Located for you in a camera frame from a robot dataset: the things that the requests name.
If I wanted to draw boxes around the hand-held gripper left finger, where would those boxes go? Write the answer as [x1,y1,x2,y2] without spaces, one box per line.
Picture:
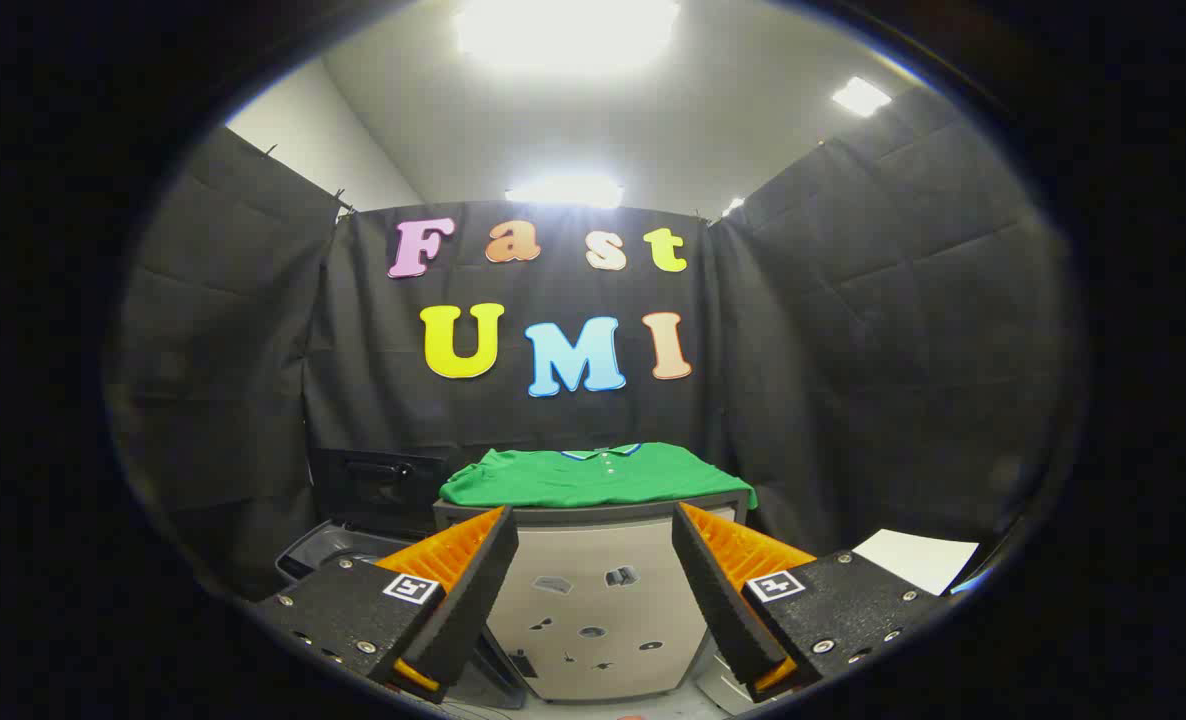
[253,505,520,705]

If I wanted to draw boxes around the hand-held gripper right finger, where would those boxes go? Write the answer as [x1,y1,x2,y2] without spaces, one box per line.
[671,502,956,703]

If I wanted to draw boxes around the green polo shirt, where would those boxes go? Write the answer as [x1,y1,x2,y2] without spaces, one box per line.
[439,442,758,510]

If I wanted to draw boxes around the light grey box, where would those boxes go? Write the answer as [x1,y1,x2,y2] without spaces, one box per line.
[695,650,756,717]

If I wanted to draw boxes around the grey cabinet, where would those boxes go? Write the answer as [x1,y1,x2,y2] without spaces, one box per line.
[433,497,752,703]

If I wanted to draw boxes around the white paper sheet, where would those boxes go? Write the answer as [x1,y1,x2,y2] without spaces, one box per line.
[851,529,981,597]

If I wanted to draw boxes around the black backdrop cloth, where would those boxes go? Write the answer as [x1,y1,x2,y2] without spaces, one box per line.
[105,85,1079,601]

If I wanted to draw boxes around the large ceiling light panel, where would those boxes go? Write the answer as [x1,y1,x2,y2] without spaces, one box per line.
[453,0,682,73]

